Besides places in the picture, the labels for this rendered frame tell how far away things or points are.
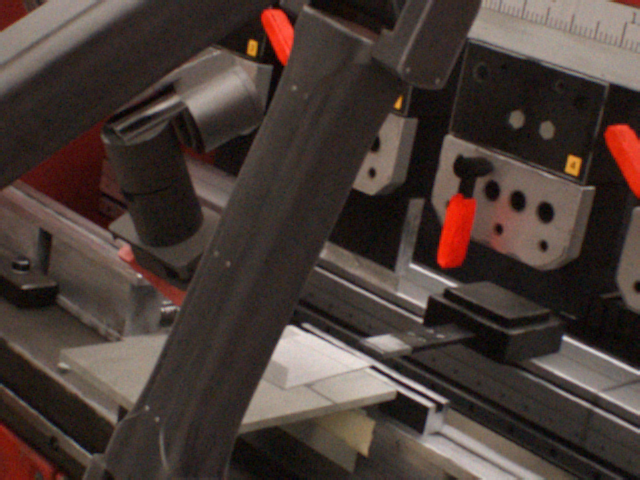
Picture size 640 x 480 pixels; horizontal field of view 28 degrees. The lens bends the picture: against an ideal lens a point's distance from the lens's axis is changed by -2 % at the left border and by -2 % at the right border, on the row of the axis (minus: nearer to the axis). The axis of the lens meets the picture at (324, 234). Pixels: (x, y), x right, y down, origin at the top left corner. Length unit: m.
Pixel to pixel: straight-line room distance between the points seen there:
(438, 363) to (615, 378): 0.21
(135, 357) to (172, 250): 0.17
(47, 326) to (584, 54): 0.78
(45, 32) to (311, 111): 0.18
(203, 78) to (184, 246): 0.14
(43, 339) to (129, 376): 0.39
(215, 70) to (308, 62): 0.32
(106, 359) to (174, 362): 0.41
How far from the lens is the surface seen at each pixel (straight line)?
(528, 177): 1.10
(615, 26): 1.06
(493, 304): 1.45
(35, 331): 1.56
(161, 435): 0.79
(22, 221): 1.71
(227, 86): 1.05
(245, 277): 0.75
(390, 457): 1.25
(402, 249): 1.24
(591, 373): 1.47
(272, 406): 1.16
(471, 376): 1.51
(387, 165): 1.19
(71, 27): 0.62
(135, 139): 1.02
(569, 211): 1.07
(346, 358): 1.29
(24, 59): 0.62
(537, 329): 1.44
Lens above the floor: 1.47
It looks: 16 degrees down
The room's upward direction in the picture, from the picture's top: 11 degrees clockwise
